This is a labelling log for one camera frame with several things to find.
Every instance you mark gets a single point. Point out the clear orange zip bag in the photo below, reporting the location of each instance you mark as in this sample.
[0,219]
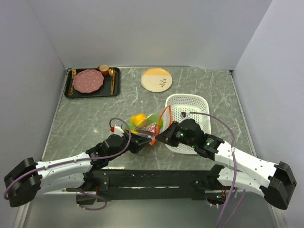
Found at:
[165,115]

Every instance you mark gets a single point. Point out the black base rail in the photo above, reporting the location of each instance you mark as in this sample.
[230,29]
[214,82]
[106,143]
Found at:
[154,184]

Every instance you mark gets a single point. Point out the orange cup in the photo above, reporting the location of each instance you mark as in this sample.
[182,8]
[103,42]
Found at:
[104,69]

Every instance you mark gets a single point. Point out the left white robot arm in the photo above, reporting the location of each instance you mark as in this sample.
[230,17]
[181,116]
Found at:
[30,177]

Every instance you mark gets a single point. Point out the gold spoon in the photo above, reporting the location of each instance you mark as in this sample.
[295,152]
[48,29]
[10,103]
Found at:
[111,72]

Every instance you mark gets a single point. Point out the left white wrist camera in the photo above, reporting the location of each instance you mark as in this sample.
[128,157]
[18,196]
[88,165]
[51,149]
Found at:
[117,128]

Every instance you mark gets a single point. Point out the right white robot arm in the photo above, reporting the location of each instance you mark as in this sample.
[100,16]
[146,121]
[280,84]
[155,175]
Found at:
[234,168]

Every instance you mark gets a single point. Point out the white perforated plastic basket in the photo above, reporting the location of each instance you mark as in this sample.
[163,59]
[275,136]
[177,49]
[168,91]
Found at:
[195,106]

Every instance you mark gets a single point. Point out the pink dotted plate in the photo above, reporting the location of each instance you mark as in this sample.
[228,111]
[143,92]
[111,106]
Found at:
[88,81]

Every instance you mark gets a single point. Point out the green toy vegetable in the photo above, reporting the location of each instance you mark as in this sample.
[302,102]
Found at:
[132,126]

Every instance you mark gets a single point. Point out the green toy leaf slice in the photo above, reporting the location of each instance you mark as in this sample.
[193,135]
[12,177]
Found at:
[154,119]

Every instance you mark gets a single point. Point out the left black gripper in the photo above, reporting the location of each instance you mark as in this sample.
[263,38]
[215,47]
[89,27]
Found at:
[136,141]

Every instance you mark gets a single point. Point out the yellow toy pear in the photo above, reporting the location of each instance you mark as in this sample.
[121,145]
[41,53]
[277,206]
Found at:
[139,120]

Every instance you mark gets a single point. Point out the gold fork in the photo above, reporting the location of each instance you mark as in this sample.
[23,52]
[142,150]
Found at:
[70,93]

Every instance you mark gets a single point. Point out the cream orange round plate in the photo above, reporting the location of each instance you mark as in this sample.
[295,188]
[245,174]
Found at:
[156,80]

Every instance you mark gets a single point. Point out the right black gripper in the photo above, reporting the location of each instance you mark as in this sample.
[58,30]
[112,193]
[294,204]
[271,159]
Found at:
[167,136]

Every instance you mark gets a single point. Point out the black serving tray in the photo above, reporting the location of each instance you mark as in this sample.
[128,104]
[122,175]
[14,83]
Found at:
[104,91]

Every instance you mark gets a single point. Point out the dark maroon toy fruit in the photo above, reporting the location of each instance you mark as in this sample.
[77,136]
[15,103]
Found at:
[150,129]

